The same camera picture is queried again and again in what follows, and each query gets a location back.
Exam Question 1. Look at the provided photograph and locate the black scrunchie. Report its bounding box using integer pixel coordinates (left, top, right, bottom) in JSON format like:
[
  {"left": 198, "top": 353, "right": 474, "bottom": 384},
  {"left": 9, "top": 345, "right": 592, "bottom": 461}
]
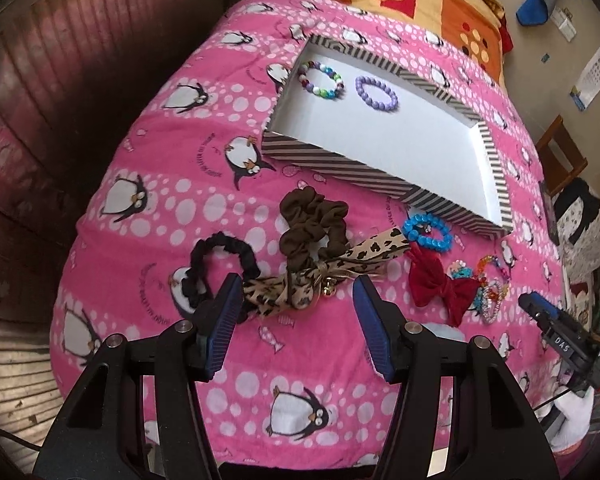
[{"left": 176, "top": 232, "right": 261, "bottom": 318}]

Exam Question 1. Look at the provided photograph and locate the rainbow crystal bead bracelet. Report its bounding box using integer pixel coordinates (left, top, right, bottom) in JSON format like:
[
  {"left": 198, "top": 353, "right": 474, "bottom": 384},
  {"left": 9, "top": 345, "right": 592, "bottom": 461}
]
[{"left": 450, "top": 253, "right": 513, "bottom": 286}]

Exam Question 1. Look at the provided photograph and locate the blue bead bracelet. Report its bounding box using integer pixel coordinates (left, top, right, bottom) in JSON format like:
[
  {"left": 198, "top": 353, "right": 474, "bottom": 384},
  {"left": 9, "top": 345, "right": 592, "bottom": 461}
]
[{"left": 401, "top": 212, "right": 454, "bottom": 254}]

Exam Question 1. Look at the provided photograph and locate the wooden headboard panel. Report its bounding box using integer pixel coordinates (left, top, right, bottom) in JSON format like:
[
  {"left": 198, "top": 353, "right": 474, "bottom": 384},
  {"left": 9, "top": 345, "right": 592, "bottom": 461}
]
[{"left": 0, "top": 0, "right": 223, "bottom": 325}]

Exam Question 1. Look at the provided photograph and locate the white gloved right hand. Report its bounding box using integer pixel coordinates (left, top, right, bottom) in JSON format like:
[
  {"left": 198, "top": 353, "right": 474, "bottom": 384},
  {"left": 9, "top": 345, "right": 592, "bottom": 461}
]
[{"left": 547, "top": 386, "right": 595, "bottom": 455}]

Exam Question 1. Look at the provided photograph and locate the orange floral pillow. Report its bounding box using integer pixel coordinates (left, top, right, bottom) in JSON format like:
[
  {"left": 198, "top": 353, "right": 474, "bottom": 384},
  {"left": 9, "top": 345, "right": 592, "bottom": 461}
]
[{"left": 336, "top": 0, "right": 513, "bottom": 84}]

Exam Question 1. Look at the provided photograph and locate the multicolour bead bracelet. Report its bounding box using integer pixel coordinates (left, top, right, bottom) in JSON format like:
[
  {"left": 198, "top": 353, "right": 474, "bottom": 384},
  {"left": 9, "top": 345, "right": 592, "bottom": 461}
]
[{"left": 296, "top": 60, "right": 347, "bottom": 101}]

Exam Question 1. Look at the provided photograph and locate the brown scrunchie leopard bow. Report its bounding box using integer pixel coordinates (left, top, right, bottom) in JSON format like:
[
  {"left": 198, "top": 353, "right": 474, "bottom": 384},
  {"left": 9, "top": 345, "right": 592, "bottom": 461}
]
[{"left": 244, "top": 186, "right": 410, "bottom": 318}]

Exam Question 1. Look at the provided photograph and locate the purple bead bracelet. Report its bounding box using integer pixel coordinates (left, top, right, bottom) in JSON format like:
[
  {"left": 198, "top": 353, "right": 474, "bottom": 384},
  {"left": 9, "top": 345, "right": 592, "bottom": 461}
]
[{"left": 354, "top": 75, "right": 400, "bottom": 113}]

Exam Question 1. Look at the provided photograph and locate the red velvet bow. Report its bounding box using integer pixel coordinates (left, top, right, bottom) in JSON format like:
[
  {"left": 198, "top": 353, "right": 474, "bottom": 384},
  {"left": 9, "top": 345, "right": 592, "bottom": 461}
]
[{"left": 406, "top": 244, "right": 480, "bottom": 327}]

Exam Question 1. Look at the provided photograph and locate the wooden chair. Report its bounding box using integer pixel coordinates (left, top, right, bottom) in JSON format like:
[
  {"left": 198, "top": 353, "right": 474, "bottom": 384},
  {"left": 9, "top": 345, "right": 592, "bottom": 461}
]
[{"left": 535, "top": 115, "right": 588, "bottom": 197}]

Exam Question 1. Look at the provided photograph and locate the striped white tray box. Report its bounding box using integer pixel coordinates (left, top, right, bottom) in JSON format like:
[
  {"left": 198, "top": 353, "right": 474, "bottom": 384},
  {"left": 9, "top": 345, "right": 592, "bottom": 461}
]
[{"left": 261, "top": 35, "right": 514, "bottom": 237}]

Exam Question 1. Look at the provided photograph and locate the pink penguin blanket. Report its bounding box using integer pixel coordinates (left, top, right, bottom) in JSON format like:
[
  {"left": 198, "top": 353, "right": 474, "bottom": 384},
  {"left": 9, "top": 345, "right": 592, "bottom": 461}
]
[{"left": 50, "top": 0, "right": 562, "bottom": 469}]

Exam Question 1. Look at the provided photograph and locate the white patterned garment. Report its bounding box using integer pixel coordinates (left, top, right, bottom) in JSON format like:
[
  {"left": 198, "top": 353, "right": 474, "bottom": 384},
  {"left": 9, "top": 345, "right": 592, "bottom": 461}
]
[{"left": 553, "top": 178, "right": 600, "bottom": 284}]

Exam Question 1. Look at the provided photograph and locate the white wall switch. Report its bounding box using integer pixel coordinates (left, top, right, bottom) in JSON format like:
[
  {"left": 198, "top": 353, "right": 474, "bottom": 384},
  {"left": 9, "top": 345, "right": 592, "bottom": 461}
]
[{"left": 550, "top": 8, "right": 577, "bottom": 42}]

